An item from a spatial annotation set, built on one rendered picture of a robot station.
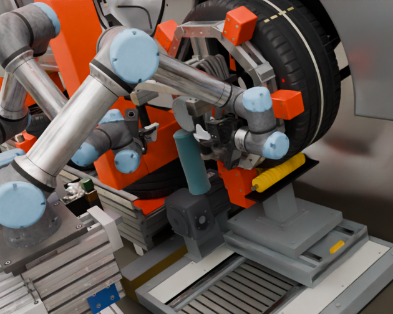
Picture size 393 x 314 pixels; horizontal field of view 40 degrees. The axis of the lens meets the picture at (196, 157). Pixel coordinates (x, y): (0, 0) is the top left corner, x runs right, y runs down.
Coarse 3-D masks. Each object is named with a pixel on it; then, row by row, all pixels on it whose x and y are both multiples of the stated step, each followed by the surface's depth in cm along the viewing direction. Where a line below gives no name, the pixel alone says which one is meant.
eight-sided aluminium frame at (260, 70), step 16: (176, 32) 192; (192, 32) 186; (208, 32) 179; (176, 48) 197; (240, 48) 172; (240, 64) 173; (256, 64) 170; (256, 80) 170; (272, 80) 172; (176, 96) 212; (224, 160) 206; (240, 160) 198; (256, 160) 190
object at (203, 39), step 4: (204, 40) 181; (204, 44) 182; (204, 48) 183; (208, 48) 183; (204, 52) 184; (208, 52) 183; (204, 56) 184; (200, 60) 182; (192, 64) 180; (196, 64) 181; (196, 68) 181
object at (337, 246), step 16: (352, 224) 223; (240, 240) 234; (320, 240) 219; (336, 240) 217; (352, 240) 213; (368, 240) 220; (256, 256) 224; (272, 256) 214; (288, 256) 215; (304, 256) 209; (320, 256) 207; (336, 256) 208; (288, 272) 210; (304, 272) 202; (320, 272) 203
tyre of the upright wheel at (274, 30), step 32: (224, 0) 182; (256, 0) 181; (288, 0) 181; (256, 32) 173; (288, 32) 173; (320, 32) 179; (288, 64) 170; (320, 64) 178; (320, 96) 179; (288, 128) 182; (320, 128) 189
